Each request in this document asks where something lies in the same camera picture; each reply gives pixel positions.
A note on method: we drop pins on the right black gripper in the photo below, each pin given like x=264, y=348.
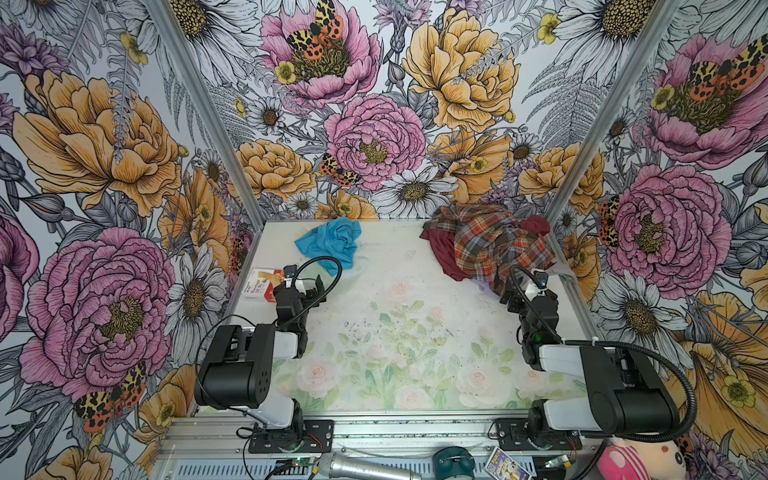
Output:
x=517, y=298

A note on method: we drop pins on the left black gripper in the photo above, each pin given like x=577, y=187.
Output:
x=315, y=298

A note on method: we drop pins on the teal blue cloth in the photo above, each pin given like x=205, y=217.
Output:
x=337, y=238

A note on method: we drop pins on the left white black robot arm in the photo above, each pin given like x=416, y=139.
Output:
x=236, y=372

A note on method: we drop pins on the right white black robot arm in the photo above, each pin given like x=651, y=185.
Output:
x=625, y=397

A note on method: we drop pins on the red plaid cloth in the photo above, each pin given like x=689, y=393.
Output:
x=498, y=240

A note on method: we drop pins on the red white bandage box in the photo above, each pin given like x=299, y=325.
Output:
x=260, y=284

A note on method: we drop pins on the small green circuit board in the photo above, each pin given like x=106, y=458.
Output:
x=561, y=461

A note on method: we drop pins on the colourful card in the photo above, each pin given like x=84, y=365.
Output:
x=502, y=466

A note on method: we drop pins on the silver microphone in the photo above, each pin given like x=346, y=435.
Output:
x=338, y=466

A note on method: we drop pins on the pink white plush toy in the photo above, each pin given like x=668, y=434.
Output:
x=631, y=460

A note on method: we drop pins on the dark green round device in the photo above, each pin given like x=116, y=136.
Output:
x=453, y=463

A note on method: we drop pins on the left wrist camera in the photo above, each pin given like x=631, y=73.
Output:
x=289, y=274

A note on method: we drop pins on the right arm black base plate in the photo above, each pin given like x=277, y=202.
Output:
x=515, y=434

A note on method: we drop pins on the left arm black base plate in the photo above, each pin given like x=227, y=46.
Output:
x=312, y=437

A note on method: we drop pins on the aluminium front rail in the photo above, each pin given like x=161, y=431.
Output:
x=408, y=434

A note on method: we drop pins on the aluminium left corner post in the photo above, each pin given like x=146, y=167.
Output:
x=186, y=63

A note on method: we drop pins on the aluminium corner post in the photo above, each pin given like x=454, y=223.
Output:
x=186, y=63
x=659, y=20

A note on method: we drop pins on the aluminium right corner post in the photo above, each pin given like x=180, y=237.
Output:
x=659, y=20

